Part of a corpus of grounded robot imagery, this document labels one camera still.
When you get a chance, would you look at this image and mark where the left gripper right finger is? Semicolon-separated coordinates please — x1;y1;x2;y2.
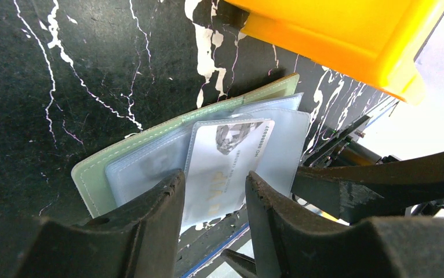
245;171;444;277

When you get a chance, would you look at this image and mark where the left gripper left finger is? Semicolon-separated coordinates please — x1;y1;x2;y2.
15;170;185;277

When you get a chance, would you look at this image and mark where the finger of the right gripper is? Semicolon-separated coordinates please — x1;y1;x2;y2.
292;152;444;224

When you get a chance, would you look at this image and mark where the green card holder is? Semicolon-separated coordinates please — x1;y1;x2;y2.
71;73;300;218

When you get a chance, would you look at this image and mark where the white credit card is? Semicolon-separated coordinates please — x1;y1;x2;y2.
181;118;275;228

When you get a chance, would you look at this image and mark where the orange divided bin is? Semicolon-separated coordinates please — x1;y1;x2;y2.
233;0;444;105

